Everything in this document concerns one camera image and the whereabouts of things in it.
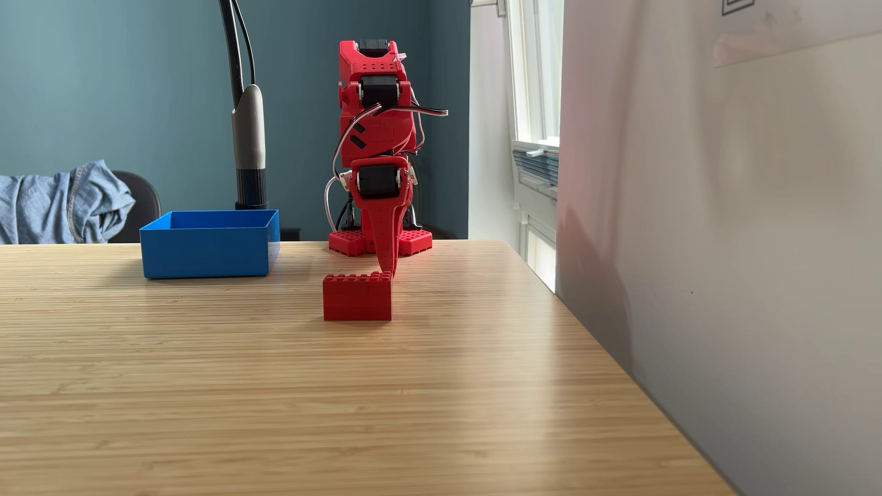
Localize red lego brick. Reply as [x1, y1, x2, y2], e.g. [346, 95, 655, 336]
[323, 271, 393, 322]

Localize blue plastic bin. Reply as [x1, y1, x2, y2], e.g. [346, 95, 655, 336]
[140, 209, 281, 280]

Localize dark grey chair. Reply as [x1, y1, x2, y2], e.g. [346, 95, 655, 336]
[107, 170, 163, 243]

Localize blue denim jacket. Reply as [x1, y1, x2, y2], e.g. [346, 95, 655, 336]
[0, 160, 136, 245]

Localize black white servo cable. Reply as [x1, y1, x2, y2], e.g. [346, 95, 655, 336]
[331, 103, 449, 181]

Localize white window frame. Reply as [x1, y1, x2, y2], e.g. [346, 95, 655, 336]
[505, 0, 565, 291]

